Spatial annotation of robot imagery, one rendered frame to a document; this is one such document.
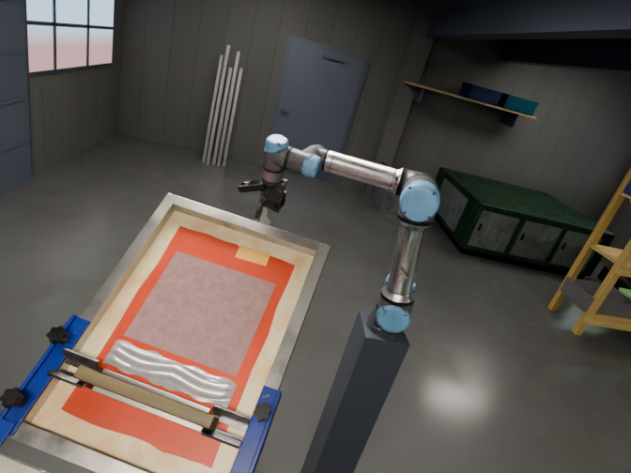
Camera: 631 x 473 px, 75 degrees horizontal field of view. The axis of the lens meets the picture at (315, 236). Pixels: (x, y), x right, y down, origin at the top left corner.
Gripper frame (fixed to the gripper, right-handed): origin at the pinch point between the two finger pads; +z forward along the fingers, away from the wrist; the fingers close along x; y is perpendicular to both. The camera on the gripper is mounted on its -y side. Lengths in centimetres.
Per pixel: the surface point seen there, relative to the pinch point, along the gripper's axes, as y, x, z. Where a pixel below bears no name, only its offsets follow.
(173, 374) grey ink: 1, -66, 5
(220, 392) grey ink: 15, -66, 5
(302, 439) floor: 44, -6, 154
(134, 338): -14, -60, 4
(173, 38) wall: -329, 487, 130
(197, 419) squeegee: 14, -77, -3
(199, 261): -8.5, -32.5, -3.7
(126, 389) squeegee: -4, -76, -3
